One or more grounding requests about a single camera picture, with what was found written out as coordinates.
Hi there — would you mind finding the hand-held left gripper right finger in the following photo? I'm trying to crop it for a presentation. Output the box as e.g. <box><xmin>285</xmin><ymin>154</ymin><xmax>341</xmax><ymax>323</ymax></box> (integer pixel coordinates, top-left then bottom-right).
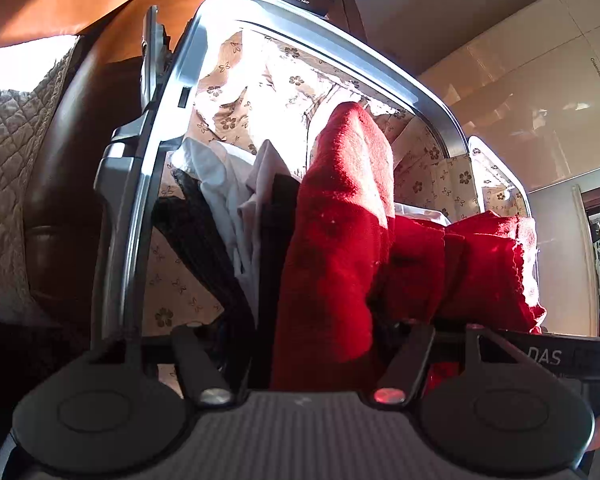
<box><xmin>371</xmin><ymin>323</ymin><xmax>533</xmax><ymax>407</ymax></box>

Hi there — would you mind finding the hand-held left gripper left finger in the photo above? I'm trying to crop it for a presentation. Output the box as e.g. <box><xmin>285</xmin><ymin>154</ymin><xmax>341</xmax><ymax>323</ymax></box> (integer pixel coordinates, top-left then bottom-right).
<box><xmin>87</xmin><ymin>324</ymin><xmax>235</xmax><ymax>408</ymax></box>

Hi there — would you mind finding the silver suitcase with floral lining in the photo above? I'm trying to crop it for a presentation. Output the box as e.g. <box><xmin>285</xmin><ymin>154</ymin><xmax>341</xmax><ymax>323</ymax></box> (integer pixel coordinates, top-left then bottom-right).
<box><xmin>92</xmin><ymin>0</ymin><xmax>547</xmax><ymax>361</ymax></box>

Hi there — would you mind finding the red knit garment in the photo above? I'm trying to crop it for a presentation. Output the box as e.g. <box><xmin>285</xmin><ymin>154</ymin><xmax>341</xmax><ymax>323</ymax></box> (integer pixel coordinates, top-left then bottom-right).
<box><xmin>270</xmin><ymin>101</ymin><xmax>548</xmax><ymax>393</ymax></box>

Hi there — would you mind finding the black garment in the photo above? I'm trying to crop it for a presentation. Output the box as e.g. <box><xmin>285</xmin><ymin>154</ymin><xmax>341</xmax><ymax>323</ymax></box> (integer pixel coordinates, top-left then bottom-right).
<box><xmin>152</xmin><ymin>167</ymin><xmax>301</xmax><ymax>392</ymax></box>

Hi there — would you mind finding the white garment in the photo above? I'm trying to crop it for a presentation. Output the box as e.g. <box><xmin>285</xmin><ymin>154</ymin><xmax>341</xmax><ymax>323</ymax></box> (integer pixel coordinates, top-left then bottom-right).
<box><xmin>172</xmin><ymin>137</ymin><xmax>262</xmax><ymax>291</ymax></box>

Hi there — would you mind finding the brown leather sofa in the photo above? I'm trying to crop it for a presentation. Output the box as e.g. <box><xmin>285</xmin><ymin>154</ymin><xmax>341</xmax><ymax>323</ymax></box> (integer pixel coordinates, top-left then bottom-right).
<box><xmin>0</xmin><ymin>0</ymin><xmax>367</xmax><ymax>333</ymax></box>

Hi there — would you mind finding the beige quilted sofa cover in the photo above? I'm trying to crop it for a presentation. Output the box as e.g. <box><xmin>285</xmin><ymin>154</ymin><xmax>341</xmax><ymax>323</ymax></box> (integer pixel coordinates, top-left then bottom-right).
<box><xmin>0</xmin><ymin>35</ymin><xmax>82</xmax><ymax>322</ymax></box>

